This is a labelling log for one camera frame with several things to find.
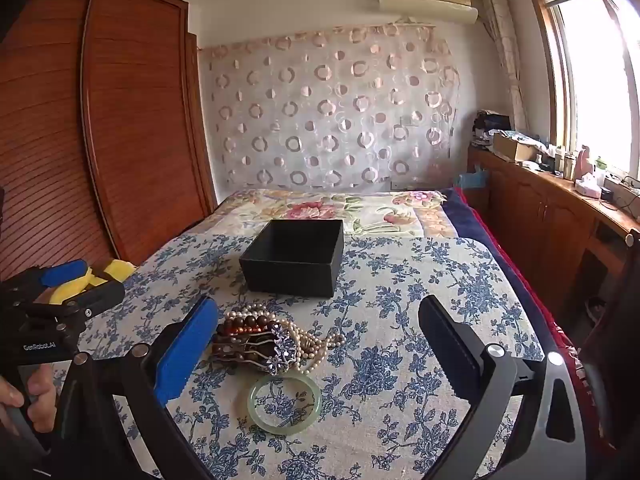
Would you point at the white tissue box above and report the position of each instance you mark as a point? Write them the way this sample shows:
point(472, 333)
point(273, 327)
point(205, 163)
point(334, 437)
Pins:
point(587, 187)

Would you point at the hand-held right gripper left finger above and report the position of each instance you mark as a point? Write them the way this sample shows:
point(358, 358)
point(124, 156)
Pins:
point(185, 355)

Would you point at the wooden frame window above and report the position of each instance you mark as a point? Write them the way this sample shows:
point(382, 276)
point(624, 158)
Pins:
point(595, 70)

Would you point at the brown wooden cabinet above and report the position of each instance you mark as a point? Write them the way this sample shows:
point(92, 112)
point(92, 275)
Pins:
point(540, 220)

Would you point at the circle pattern sheer curtain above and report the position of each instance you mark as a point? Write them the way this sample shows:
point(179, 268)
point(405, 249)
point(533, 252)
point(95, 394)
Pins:
point(325, 110)

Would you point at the brown wooden wardrobe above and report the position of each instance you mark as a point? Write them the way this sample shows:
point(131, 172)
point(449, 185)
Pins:
point(125, 110)

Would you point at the open cardboard box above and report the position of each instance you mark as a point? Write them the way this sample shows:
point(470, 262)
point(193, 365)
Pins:
point(515, 147)

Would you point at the person's left hand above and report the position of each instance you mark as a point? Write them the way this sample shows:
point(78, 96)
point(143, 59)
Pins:
point(40, 387)

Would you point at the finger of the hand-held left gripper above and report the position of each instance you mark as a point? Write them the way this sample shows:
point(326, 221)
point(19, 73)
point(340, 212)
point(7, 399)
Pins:
point(100, 297)
point(65, 272)

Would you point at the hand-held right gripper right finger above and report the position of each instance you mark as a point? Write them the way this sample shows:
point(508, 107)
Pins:
point(450, 347)

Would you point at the pale green jade bangle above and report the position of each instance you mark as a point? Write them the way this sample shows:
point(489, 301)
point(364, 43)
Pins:
point(254, 410)

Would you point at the blue floral cloth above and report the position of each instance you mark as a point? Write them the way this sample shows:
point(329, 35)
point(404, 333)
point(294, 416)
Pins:
point(390, 285)

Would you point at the yellow foam pad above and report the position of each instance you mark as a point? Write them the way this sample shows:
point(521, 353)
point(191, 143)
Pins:
point(120, 270)

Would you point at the light blue bag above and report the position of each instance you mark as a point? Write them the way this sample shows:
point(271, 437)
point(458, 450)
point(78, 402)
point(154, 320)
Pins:
point(472, 180)

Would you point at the patterned window curtain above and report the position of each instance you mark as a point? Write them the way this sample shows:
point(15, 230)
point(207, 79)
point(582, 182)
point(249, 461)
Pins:
point(505, 50)

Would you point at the dark pile of clutter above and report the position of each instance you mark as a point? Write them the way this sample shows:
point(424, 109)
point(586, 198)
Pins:
point(490, 127)

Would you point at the pink figurine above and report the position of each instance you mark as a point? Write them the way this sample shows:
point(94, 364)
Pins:
point(583, 162)

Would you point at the black cardboard box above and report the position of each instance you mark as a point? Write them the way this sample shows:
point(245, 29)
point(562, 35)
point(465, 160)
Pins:
point(287, 270)

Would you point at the dark blue and red blanket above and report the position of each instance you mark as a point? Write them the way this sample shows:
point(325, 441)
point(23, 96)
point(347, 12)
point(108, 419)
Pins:
point(480, 232)

